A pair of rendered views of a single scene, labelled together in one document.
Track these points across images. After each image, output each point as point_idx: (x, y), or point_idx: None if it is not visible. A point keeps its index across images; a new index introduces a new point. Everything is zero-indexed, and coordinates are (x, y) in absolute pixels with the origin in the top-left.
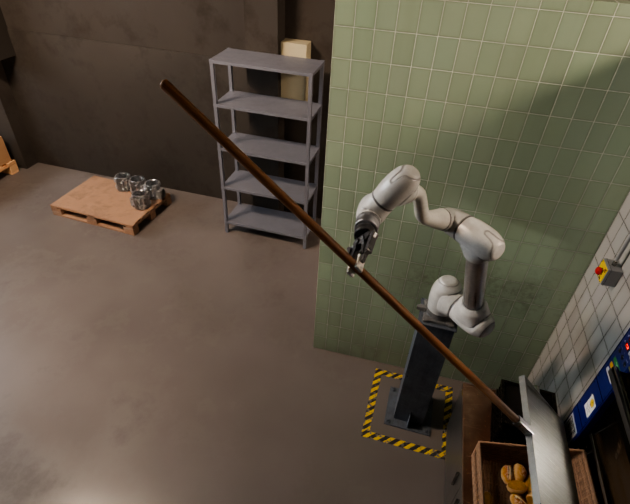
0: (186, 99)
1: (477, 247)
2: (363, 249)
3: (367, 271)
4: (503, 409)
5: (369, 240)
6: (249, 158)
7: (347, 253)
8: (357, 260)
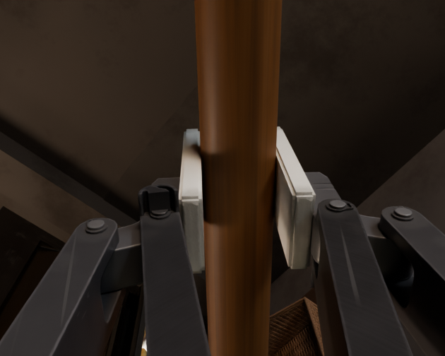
0: None
1: None
2: (141, 243)
3: (210, 277)
4: None
5: (17, 327)
6: None
7: (196, 46)
8: (184, 154)
